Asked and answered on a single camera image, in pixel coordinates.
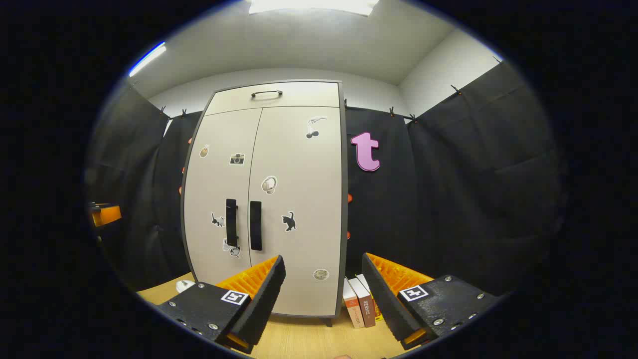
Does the ceiling strip light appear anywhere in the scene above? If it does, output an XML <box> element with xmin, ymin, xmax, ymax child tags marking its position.
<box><xmin>129</xmin><ymin>41</ymin><xmax>166</xmax><ymax>78</ymax></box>

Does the beige double-door shoe cabinet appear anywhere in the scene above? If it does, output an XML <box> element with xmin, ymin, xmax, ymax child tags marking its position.
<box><xmin>180</xmin><ymin>80</ymin><xmax>348</xmax><ymax>327</ymax></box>

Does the black door handle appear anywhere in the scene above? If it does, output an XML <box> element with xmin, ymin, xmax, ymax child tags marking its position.
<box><xmin>225</xmin><ymin>198</ymin><xmax>238</xmax><ymax>247</ymax></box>
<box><xmin>249</xmin><ymin>201</ymin><xmax>263</xmax><ymax>251</ymax></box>

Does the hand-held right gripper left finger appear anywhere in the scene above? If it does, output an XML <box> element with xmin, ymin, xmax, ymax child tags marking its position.
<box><xmin>157</xmin><ymin>255</ymin><xmax>287</xmax><ymax>355</ymax></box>

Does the ceiling panel light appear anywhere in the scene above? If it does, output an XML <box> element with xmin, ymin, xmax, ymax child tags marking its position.
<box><xmin>248</xmin><ymin>0</ymin><xmax>379</xmax><ymax>15</ymax></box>

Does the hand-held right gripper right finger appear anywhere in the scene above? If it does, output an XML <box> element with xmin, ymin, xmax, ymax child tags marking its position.
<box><xmin>361</xmin><ymin>252</ymin><xmax>501</xmax><ymax>350</ymax></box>

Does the white and orange book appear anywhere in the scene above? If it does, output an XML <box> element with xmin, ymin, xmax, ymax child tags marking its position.
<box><xmin>343</xmin><ymin>277</ymin><xmax>365</xmax><ymax>329</ymax></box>

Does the black backdrop cloth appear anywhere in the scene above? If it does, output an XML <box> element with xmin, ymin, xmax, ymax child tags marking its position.
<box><xmin>85</xmin><ymin>60</ymin><xmax>569</xmax><ymax>300</ymax></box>

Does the cabinet door with headphones sticker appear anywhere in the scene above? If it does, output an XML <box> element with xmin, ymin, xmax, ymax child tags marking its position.
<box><xmin>248</xmin><ymin>106</ymin><xmax>345</xmax><ymax>317</ymax></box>

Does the cabinet door with camera sticker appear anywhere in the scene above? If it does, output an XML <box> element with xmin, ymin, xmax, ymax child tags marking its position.
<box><xmin>182</xmin><ymin>107</ymin><xmax>262</xmax><ymax>287</ymax></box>

